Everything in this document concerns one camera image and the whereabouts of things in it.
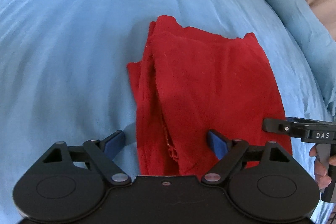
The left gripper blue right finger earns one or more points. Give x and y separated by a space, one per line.
229 152

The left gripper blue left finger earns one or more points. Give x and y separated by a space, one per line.
102 153

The person's right hand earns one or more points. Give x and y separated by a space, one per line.
322 179

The blue rolled duvet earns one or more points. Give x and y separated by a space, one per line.
316 44

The red long-sleeve sweater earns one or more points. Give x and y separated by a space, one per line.
189 82

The blue bed sheet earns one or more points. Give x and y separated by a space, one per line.
64 77

